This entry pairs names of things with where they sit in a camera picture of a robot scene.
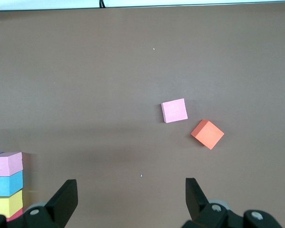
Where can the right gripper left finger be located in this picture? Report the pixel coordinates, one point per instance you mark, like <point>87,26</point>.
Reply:
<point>50,211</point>

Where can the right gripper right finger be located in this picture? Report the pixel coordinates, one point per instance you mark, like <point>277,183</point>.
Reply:
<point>204,213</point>

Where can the red foam block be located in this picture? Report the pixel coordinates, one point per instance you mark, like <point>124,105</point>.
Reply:
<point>16,215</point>

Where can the yellow foam block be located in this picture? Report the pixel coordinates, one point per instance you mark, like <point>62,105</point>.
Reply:
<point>4,205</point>

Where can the blue foam block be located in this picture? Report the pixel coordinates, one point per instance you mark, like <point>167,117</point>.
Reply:
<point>4,185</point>

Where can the pink foam block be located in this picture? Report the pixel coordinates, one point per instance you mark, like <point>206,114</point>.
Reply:
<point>4,165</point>
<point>174,111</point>

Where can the orange foam block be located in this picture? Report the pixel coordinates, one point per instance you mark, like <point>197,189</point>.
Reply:
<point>207,135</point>

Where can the brown paper table cover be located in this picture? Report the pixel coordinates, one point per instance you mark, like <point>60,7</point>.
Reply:
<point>85,83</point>

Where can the white table edge rail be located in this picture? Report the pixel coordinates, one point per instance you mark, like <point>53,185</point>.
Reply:
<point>180,2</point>

